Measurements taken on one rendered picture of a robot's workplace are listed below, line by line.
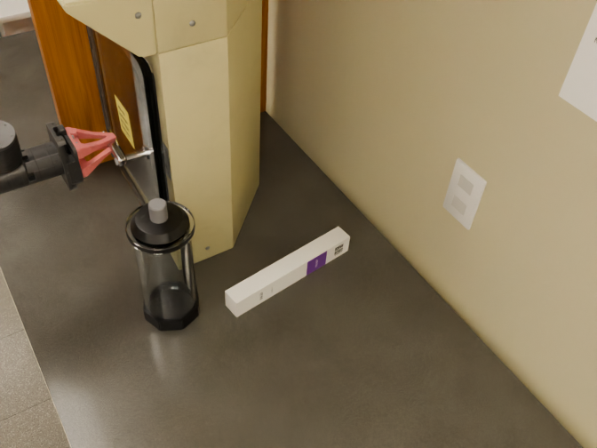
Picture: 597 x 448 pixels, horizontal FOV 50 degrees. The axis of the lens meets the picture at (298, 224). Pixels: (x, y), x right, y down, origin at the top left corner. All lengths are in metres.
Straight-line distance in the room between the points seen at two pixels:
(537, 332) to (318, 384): 0.38
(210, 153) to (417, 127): 0.38
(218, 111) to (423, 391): 0.58
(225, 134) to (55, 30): 0.41
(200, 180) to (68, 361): 0.38
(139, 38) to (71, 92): 0.48
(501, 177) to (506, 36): 0.22
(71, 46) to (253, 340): 0.66
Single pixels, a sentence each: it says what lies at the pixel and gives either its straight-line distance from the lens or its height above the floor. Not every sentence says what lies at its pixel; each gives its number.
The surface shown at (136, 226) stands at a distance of 1.02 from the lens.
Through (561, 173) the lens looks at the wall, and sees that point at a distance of 0.99.
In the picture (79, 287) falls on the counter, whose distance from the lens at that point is 1.28.
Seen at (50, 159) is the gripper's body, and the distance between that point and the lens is 1.11.
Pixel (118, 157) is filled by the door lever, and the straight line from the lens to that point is 1.10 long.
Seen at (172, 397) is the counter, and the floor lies 0.94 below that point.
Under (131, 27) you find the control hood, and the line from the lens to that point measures 0.93.
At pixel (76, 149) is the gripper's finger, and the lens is 1.10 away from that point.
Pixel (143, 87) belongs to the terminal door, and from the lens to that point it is 1.00.
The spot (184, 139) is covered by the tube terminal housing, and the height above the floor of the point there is 1.25.
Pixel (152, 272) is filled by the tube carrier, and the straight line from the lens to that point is 1.06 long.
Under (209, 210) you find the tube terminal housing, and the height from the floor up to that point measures 1.07.
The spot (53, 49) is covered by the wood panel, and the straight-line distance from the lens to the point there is 1.34.
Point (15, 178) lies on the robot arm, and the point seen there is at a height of 1.21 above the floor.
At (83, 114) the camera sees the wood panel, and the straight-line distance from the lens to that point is 1.43.
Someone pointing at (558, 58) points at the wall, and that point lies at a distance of 0.95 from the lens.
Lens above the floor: 1.91
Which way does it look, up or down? 46 degrees down
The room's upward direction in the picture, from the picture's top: 5 degrees clockwise
